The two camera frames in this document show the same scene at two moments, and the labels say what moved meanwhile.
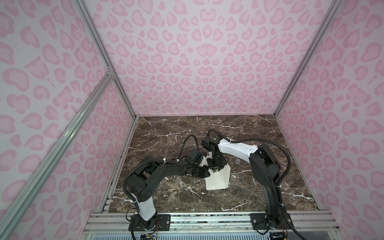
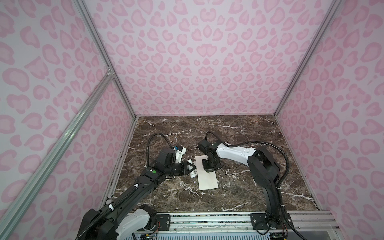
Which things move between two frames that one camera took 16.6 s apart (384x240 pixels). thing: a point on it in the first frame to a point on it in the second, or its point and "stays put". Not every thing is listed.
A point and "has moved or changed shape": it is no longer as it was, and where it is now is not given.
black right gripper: [218, 167] stays put
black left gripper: [204, 174] to [185, 170]
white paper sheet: [218, 179] has moved or changed shape
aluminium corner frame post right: [307, 56] stays put
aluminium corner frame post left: [104, 53] stays put
